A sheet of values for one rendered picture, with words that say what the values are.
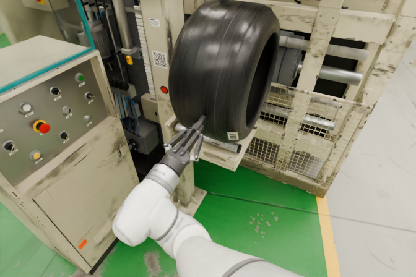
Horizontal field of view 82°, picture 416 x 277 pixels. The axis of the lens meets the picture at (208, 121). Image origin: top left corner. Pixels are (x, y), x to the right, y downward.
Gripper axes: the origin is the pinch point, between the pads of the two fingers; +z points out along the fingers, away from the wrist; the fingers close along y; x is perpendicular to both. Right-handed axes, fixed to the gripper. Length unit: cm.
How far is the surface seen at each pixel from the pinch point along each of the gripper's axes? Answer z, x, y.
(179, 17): 35.8, -18.7, 26.7
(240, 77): 11.8, -14.9, -9.9
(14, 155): -36, 7, 60
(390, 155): 140, 136, -117
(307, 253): 15, 118, -61
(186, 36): 16.8, -22.6, 11.7
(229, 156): 11.0, 30.2, -6.5
